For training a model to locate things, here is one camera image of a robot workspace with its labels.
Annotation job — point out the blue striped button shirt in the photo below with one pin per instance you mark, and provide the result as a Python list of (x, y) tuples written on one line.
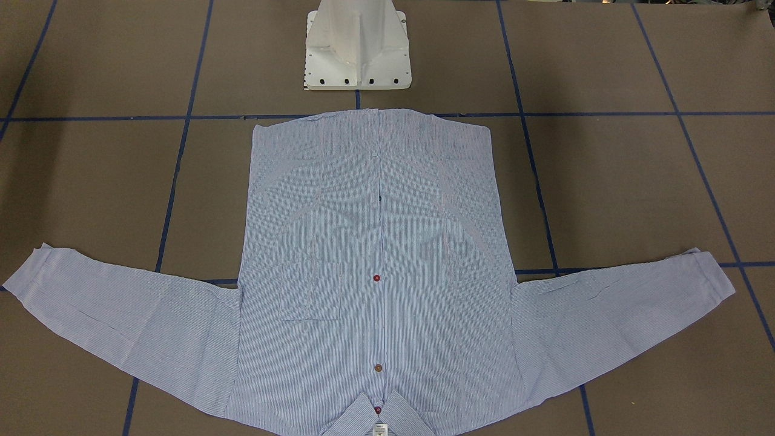
[(376, 293)]

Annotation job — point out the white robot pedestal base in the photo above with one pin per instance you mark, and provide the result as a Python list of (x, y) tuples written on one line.
[(357, 45)]

